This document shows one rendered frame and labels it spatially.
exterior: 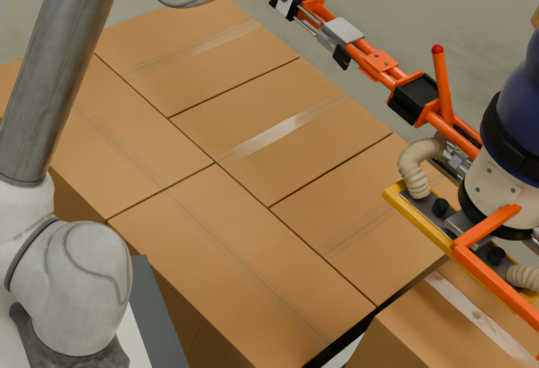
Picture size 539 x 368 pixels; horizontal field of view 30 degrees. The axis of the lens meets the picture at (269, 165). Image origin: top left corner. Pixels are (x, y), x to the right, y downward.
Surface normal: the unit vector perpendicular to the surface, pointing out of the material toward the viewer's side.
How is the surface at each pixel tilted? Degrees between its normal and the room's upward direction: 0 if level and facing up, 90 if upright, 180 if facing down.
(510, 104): 87
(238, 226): 0
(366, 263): 0
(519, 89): 77
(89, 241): 8
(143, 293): 0
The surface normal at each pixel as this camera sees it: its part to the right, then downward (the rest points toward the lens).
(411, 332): 0.28, -0.70
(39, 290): -0.47, 0.33
